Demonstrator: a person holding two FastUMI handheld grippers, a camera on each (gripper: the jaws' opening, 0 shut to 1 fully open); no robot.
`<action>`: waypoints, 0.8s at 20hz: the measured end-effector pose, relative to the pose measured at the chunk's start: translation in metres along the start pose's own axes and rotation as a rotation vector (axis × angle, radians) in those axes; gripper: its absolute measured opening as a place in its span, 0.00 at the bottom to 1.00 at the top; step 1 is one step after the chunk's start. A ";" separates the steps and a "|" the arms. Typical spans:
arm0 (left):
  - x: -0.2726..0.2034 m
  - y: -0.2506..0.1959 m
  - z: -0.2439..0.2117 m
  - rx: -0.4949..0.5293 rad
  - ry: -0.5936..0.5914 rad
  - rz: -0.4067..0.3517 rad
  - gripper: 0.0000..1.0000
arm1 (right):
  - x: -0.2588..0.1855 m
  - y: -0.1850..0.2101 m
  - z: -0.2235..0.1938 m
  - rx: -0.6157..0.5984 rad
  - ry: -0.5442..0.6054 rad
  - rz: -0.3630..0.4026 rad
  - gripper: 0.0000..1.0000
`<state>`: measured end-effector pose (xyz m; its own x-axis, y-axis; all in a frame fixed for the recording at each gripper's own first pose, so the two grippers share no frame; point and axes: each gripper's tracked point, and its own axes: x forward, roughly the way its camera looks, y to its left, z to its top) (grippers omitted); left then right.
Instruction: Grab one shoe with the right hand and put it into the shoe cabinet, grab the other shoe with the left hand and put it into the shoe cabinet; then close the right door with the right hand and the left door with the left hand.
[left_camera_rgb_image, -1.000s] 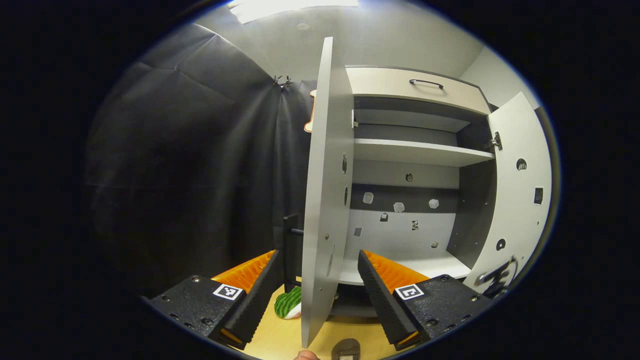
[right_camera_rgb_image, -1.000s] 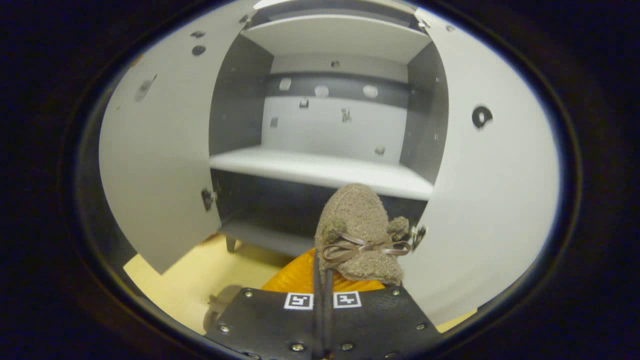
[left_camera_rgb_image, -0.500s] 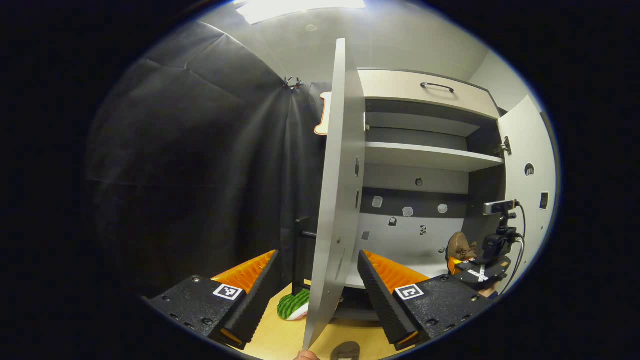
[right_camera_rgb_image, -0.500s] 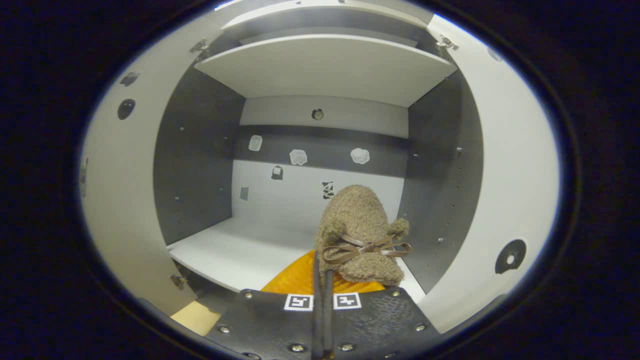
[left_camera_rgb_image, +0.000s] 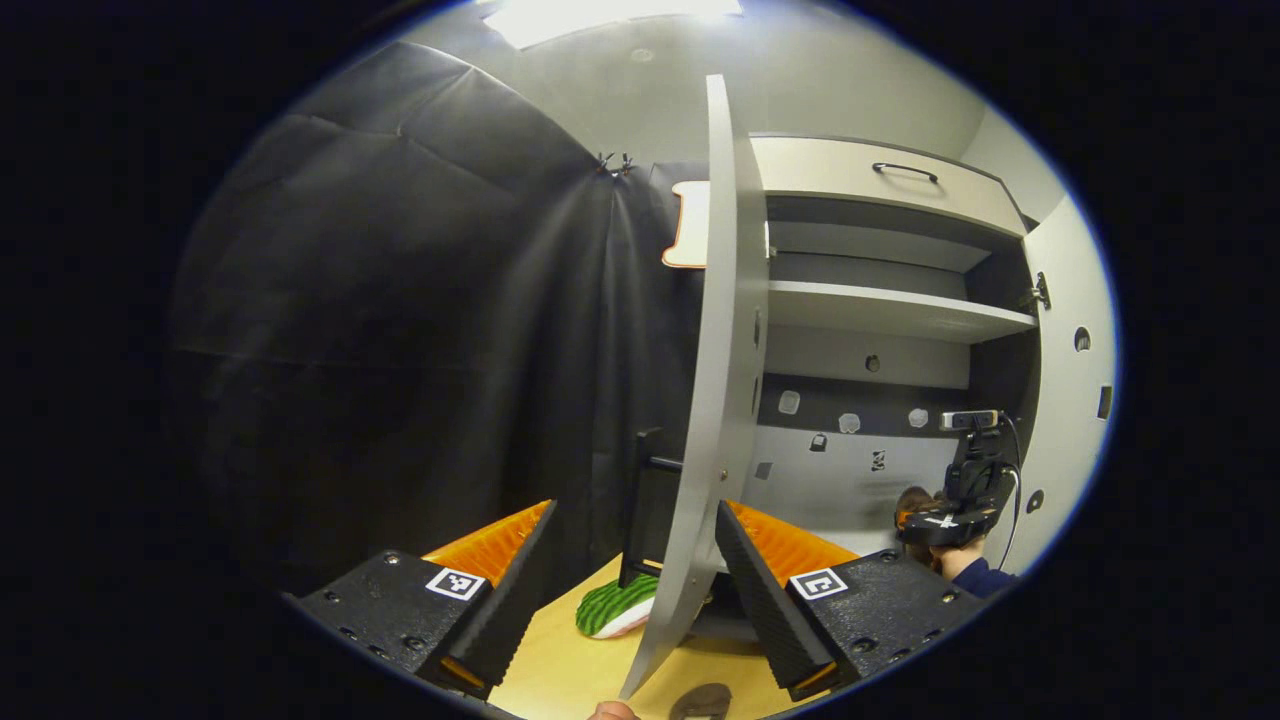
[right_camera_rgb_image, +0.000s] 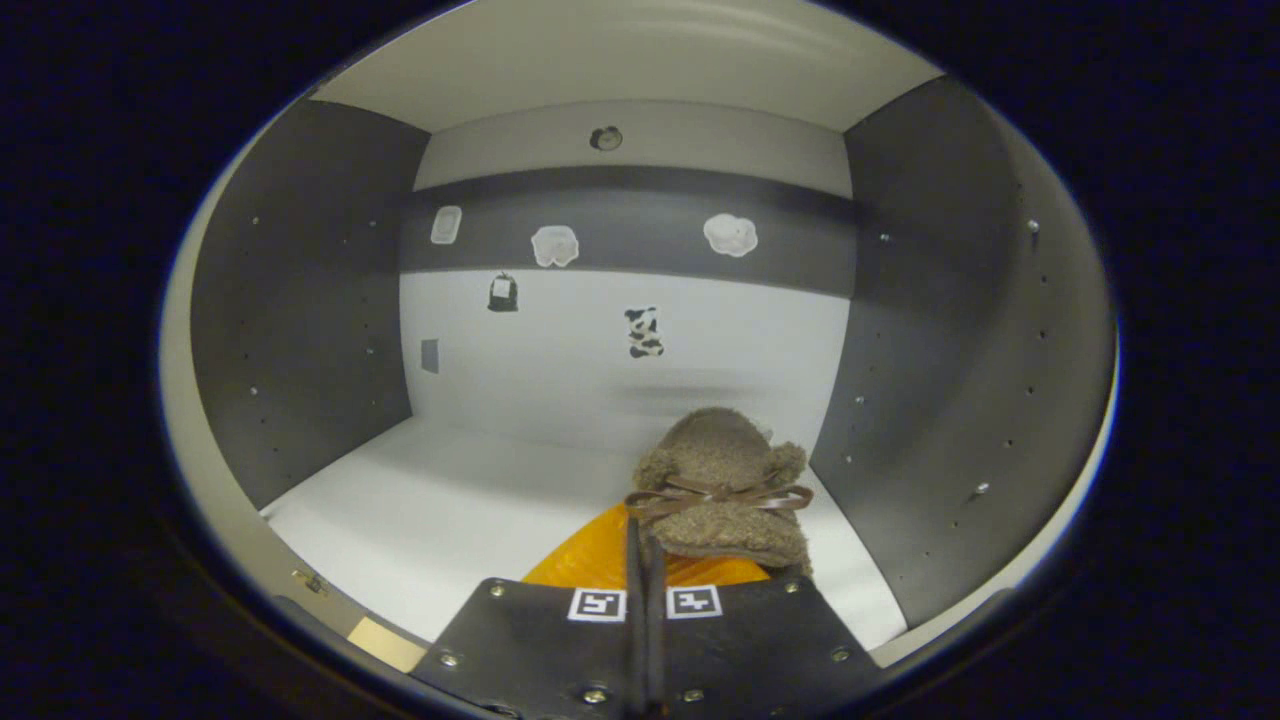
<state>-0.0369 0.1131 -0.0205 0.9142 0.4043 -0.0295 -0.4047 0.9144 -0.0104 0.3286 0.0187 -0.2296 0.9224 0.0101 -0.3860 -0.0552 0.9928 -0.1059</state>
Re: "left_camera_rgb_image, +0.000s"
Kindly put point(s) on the green striped plush item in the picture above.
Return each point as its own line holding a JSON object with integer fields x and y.
{"x": 610, "y": 605}

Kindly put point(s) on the black cloth clip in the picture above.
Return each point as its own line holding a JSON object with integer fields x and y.
{"x": 627, "y": 164}
{"x": 606, "y": 164}

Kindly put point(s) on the white shoe cabinet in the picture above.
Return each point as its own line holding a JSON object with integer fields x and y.
{"x": 860, "y": 480}

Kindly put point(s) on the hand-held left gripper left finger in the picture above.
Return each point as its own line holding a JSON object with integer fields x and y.
{"x": 515, "y": 600}

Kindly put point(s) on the white cabinet drawer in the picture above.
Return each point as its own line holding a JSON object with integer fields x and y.
{"x": 850, "y": 175}

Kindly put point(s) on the metal door hinge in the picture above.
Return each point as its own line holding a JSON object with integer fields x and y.
{"x": 1040, "y": 290}

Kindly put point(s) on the ceiling light panel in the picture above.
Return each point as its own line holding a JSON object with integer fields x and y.
{"x": 610, "y": 15}

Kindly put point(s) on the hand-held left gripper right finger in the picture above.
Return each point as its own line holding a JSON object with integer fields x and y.
{"x": 765, "y": 610}

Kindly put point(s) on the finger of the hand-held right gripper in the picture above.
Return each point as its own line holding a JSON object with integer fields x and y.
{"x": 945, "y": 528}

